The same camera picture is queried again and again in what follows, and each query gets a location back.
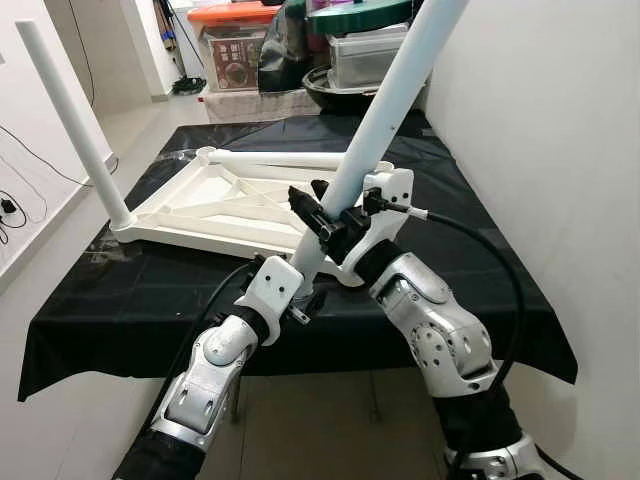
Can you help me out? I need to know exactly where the orange lid storage box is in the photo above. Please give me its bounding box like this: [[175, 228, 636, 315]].
[[187, 2, 283, 94]]

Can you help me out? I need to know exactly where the black wok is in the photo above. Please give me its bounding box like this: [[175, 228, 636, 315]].
[[302, 65, 401, 114]]

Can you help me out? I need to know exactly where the black floor mop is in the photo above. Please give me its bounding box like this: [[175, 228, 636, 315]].
[[165, 0, 208, 97]]

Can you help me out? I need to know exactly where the black tablecloth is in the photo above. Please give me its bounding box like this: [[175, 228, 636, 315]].
[[18, 110, 580, 403]]

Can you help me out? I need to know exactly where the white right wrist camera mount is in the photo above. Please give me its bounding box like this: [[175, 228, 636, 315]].
[[340, 168, 416, 286]]

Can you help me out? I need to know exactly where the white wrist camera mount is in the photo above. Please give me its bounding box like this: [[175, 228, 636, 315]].
[[340, 168, 416, 286], [235, 255, 304, 323]]

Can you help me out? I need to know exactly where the green plastic lid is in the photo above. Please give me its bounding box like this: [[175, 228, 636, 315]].
[[305, 0, 416, 37]]

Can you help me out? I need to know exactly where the black plastic bag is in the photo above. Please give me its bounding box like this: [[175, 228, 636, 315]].
[[258, 0, 317, 94]]

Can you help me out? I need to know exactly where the beige stone bench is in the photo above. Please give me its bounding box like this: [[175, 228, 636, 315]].
[[198, 88, 323, 124]]

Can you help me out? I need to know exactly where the clear plastic storage box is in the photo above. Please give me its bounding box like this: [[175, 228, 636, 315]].
[[328, 28, 411, 92]]

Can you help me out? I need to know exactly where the clear tape cross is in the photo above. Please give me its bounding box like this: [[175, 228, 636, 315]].
[[90, 234, 133, 263]]

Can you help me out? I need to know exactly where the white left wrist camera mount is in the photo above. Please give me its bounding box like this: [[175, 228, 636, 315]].
[[235, 255, 304, 323]]

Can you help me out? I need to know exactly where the clear tape strip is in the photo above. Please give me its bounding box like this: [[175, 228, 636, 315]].
[[164, 147, 203, 163]]

